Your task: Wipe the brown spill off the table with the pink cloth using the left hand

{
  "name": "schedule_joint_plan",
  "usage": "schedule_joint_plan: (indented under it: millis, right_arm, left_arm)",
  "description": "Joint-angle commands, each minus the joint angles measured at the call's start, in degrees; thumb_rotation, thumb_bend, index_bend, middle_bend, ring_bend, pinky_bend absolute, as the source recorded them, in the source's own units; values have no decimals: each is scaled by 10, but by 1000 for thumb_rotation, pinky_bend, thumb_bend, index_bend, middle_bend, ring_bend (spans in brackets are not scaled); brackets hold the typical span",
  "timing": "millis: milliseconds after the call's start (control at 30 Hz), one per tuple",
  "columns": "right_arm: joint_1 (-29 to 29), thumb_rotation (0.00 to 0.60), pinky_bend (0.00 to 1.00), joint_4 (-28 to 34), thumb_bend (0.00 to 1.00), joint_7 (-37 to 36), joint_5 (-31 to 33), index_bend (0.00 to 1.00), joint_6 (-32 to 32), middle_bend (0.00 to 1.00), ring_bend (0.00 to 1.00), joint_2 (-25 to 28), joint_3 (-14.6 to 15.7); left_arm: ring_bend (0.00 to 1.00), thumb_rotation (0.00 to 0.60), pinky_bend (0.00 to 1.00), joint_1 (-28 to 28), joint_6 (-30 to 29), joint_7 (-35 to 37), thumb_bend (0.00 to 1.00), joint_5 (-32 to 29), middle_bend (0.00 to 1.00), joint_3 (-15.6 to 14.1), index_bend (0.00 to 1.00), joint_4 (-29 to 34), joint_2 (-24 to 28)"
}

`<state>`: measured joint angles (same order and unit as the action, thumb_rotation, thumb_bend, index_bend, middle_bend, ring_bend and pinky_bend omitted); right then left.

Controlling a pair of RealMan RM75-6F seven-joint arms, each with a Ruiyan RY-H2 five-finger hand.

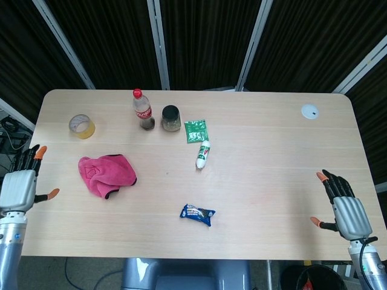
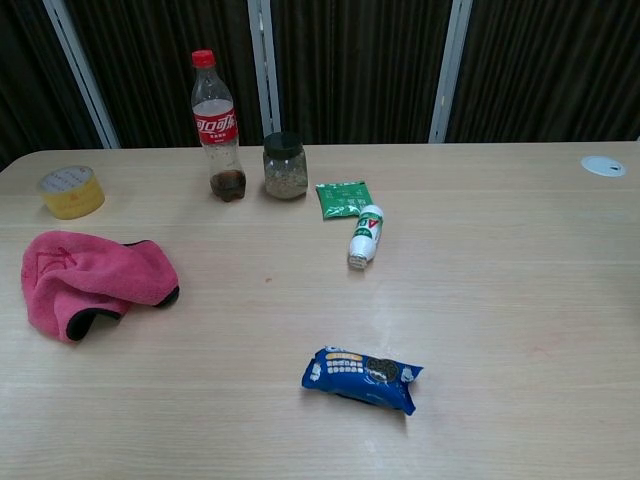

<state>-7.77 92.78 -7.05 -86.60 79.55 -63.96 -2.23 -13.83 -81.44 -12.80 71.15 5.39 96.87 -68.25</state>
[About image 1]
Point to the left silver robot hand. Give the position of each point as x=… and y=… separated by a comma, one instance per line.
x=18, y=188

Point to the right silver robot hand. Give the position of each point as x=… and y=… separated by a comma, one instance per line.
x=350, y=214

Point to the pink cloth with black trim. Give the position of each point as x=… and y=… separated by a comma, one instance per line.
x=106, y=173

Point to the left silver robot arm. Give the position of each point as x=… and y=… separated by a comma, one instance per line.
x=10, y=247

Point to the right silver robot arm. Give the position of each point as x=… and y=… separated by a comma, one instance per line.
x=370, y=269

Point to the cola bottle with red cap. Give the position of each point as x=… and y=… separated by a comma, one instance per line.
x=142, y=111

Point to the red wrapper in bin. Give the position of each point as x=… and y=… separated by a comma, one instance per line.
x=308, y=285

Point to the black trash bin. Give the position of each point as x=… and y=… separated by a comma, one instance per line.
x=290, y=279

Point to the yellow tape roll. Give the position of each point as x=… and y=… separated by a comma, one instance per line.
x=86, y=131

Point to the blue cookie packet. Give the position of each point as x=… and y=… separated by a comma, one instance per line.
x=196, y=214

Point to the small white drink bottle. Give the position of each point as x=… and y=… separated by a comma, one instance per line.
x=203, y=155

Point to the glass jar with black lid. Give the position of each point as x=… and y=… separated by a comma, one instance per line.
x=171, y=119

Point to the green sachet packet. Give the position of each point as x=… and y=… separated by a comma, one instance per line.
x=196, y=131

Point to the grey robot torso base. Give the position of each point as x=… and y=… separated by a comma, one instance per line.
x=184, y=275

